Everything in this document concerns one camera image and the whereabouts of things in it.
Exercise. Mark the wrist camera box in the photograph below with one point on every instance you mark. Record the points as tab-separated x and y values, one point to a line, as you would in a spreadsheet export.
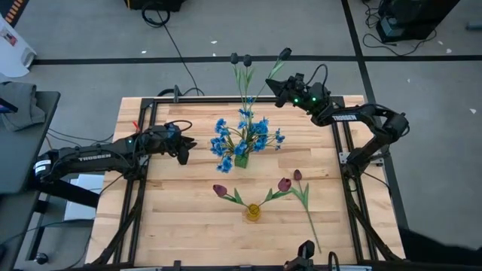
297	81
170	130

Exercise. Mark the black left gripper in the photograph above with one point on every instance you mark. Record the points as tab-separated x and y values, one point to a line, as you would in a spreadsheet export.
158	144

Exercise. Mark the black edge clamp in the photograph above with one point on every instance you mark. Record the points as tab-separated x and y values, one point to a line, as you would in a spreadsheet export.
177	265

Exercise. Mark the white box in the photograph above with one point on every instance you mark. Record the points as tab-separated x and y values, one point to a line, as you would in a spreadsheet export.
81	203

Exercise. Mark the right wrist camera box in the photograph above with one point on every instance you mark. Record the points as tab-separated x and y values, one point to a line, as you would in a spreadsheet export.
297	81

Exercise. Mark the black equipment case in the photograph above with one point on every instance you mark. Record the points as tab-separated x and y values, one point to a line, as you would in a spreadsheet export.
414	15

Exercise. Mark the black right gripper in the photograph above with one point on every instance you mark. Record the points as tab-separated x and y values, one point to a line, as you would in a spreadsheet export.
314	101

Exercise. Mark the small red tag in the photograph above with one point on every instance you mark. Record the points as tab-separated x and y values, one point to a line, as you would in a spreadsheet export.
135	126

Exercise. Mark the black desk beam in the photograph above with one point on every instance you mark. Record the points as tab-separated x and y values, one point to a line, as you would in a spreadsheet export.
68	192

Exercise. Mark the black aluminium table frame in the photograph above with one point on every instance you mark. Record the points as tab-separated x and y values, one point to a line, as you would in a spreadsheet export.
226	99

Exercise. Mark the black caster wheel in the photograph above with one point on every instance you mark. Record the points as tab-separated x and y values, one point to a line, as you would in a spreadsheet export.
40	258

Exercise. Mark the person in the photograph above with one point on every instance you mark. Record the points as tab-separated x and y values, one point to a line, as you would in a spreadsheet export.
440	248

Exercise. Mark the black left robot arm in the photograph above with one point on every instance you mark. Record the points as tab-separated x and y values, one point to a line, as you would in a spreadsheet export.
94	158

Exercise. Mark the green square glass vase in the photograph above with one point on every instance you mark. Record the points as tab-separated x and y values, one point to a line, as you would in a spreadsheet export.
241	162

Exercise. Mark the dark tulip stem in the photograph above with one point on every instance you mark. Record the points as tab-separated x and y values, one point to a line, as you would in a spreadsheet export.
284	184

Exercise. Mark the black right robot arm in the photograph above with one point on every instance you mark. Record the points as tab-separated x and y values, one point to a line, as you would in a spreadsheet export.
376	120

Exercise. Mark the dark side desk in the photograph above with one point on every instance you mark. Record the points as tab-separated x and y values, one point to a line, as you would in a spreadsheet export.
22	158

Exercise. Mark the yellow ribbed glass vase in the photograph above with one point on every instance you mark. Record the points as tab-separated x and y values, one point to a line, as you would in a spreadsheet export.
253	212

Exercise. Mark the black equipment base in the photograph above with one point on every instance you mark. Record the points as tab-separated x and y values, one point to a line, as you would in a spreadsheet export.
158	4

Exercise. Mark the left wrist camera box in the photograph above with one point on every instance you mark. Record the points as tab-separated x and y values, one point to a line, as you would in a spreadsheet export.
170	130

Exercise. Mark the red artificial tulip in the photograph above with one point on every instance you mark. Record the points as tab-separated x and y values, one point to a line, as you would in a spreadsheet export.
219	190
297	175

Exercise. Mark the grey cloth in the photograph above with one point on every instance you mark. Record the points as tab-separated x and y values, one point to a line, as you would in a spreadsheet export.
20	105

